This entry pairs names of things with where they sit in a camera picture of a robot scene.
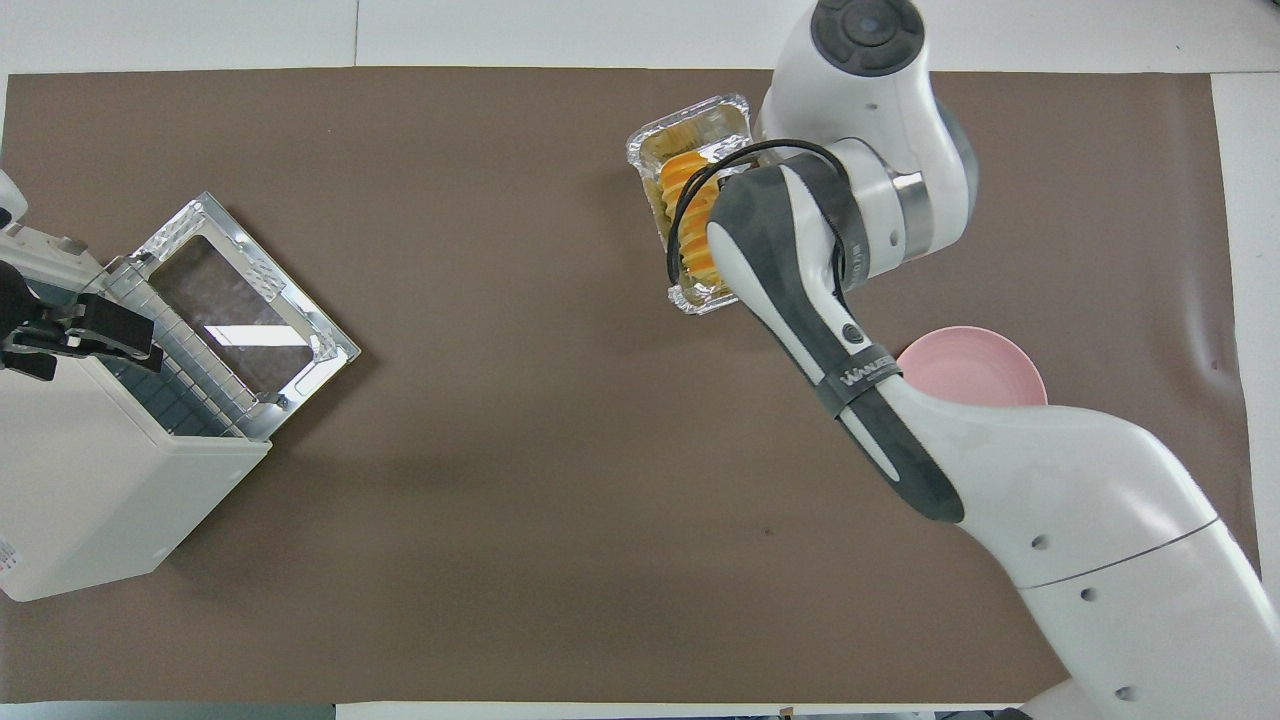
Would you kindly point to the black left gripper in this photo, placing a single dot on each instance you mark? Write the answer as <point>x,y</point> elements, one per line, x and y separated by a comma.
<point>115,335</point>

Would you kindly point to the yellow ridged bread loaf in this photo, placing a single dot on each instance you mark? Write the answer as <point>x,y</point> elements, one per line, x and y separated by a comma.
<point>685,175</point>

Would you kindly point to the aluminium foil tray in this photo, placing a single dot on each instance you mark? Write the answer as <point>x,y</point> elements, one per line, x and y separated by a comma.
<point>690,125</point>

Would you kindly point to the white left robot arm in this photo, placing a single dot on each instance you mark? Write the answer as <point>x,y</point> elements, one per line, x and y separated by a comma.
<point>8,200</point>

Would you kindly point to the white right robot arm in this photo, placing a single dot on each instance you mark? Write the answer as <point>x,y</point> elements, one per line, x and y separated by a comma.
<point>1080,500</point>

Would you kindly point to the glass oven door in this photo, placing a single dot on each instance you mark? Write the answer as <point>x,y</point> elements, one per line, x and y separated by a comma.
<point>245,320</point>

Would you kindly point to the white toaster oven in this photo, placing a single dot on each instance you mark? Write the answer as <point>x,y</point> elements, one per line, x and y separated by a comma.
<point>90,480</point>

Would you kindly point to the brown table mat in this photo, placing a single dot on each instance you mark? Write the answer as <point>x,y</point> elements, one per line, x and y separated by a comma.
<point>500,500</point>

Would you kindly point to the pink round plate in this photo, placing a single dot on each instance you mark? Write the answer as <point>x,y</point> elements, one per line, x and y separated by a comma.
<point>985,365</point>

